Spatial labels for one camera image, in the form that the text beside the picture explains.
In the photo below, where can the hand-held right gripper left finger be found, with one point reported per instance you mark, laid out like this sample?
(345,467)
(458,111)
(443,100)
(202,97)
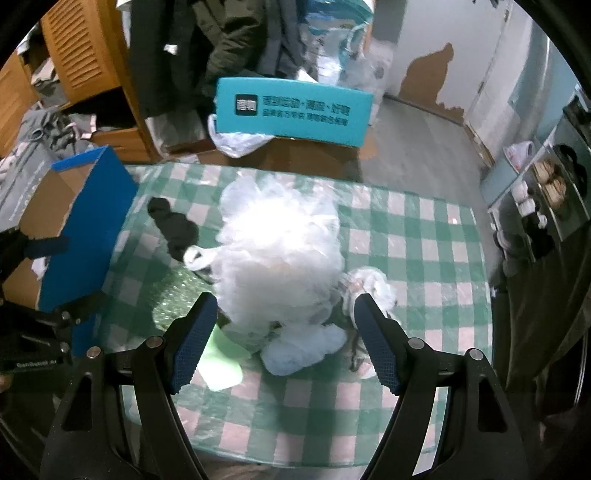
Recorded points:
(194,344)

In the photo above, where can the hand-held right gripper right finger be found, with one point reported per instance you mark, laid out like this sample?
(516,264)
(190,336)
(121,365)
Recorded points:
(381,353)

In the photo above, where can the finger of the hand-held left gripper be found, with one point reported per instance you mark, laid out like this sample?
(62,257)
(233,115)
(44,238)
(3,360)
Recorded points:
(81,308)
(48,247)

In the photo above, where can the bubble wrap sheet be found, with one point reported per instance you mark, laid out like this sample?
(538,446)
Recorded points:
(178,300)

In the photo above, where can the grey package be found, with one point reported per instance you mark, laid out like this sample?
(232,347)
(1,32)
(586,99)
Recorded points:
(23,184)

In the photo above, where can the crumpled clear plastic bag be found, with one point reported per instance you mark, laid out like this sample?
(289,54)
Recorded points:
(369,281)

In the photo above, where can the green checked tablecloth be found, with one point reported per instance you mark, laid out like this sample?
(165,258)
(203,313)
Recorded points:
(415,258)

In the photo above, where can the black sock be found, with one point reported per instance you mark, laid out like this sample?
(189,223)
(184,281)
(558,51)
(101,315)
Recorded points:
(174,228)

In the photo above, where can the grey clothes pile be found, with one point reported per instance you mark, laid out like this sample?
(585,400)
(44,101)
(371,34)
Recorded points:
(51,127)

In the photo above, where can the dark cloth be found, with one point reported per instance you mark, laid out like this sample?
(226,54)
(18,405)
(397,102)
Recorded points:
(545,346)

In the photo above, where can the wooden cabinet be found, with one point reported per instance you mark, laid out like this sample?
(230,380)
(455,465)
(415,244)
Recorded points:
(78,46)

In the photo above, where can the white shoe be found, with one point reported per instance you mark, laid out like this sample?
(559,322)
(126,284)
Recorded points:
(521,191)
(527,207)

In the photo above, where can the white thin plastic bag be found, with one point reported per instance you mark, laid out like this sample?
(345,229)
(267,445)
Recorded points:
(235,141)

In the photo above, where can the light blue trash bin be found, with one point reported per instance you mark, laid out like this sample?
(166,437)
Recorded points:
(498,182)

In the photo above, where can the black hanging coat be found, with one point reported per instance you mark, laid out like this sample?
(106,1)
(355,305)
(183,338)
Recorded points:
(157,55)

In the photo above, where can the beige shoe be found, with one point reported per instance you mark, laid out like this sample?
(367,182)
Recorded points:
(544,171)
(555,191)

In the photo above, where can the white trash bin liner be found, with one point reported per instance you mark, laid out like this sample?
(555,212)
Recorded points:
(519,154)

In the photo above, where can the teal backed chair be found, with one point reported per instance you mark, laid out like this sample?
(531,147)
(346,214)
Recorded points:
(295,110)

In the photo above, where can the olive green jacket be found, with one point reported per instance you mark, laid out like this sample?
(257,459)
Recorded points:
(231,41)

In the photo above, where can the metal shoe rack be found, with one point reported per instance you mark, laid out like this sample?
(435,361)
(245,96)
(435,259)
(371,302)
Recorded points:
(568,138)

